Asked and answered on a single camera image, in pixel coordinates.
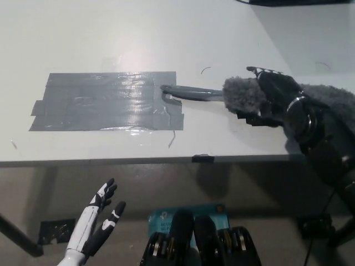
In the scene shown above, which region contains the black table leg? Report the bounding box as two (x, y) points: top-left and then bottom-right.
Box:
(328, 216), (355, 249)
(0, 212), (45, 257)

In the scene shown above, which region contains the black device on desk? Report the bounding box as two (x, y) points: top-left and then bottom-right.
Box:
(248, 0), (352, 5)

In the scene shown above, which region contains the black tape patch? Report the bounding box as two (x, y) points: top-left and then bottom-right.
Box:
(236, 112), (278, 128)

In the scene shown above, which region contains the grey duct tape patch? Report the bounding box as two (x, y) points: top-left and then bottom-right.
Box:
(28, 71), (185, 132)

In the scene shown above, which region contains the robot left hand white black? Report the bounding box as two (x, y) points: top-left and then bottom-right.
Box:
(65, 178), (127, 257)

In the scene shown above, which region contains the robot right hand white black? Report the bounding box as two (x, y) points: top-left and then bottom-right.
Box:
(245, 66), (303, 127)

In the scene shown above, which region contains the grey fluffy duster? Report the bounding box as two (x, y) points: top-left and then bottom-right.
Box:
(160, 76), (355, 119)

